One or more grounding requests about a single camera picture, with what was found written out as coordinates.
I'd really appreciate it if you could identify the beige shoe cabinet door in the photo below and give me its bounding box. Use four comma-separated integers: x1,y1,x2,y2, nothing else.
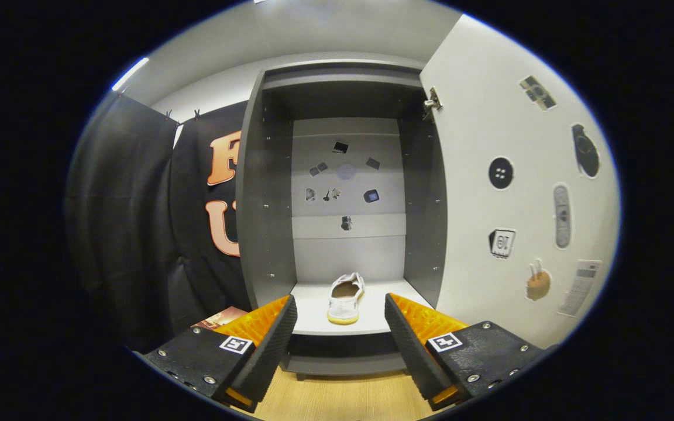
419,13,621,350

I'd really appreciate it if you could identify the black backdrop cloth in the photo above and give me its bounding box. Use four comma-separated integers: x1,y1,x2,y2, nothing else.
65,91,253,351

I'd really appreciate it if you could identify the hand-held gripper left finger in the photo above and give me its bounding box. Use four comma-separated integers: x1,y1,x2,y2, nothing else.
143,294,299,410

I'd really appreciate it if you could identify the narrow ceiling light strip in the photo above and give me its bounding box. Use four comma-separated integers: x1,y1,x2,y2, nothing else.
111,57,150,92

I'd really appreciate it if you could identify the row of black clips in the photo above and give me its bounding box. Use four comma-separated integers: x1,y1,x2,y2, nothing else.
163,108,202,125

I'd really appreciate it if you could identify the grey shoe cabinet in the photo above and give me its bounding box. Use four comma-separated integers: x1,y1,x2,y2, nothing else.
235,58,449,381

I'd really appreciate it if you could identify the white canvas shoe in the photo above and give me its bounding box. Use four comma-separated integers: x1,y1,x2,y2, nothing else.
326,271,366,325

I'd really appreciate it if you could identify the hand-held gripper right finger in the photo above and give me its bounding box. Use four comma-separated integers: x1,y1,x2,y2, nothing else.
384,292,549,410

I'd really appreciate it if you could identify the brown cover book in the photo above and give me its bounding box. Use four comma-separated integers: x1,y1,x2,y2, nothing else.
192,306,250,331

